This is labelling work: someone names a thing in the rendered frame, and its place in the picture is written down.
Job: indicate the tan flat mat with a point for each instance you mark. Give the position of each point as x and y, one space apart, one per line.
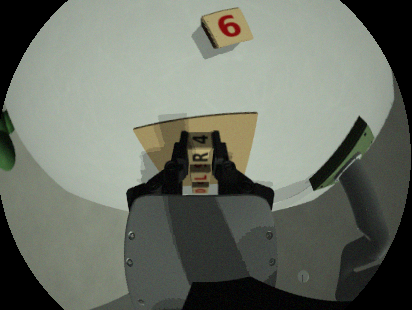
236 130

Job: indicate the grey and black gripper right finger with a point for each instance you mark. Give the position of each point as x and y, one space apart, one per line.
230 179

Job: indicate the tan block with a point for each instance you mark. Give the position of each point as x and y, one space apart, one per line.
226 27
200 148
200 173
200 187

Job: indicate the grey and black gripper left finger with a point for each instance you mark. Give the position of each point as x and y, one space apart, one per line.
170 179

